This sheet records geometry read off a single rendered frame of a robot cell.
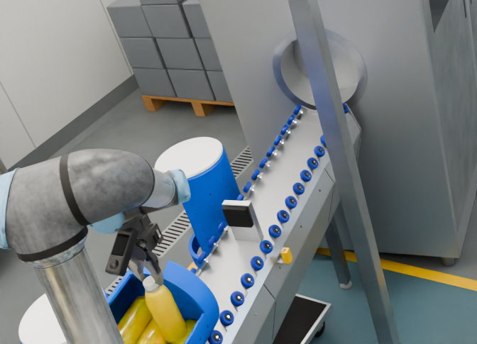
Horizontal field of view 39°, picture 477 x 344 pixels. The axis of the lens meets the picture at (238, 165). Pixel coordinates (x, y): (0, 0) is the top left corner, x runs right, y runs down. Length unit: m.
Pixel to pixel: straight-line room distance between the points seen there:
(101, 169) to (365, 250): 1.38
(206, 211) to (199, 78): 2.53
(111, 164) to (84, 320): 0.26
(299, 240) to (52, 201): 1.36
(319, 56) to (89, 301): 1.03
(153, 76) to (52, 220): 4.33
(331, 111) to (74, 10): 3.92
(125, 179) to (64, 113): 4.56
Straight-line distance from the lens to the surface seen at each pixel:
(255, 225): 2.17
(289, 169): 2.50
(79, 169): 1.02
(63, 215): 1.04
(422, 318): 3.10
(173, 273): 1.76
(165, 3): 4.83
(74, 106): 5.65
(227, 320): 1.94
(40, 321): 2.15
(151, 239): 1.65
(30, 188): 1.04
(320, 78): 1.90
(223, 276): 2.14
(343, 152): 2.02
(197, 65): 4.93
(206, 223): 2.59
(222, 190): 2.55
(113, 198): 1.03
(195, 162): 2.53
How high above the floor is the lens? 2.29
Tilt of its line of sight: 31 degrees down
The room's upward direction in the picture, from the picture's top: 20 degrees counter-clockwise
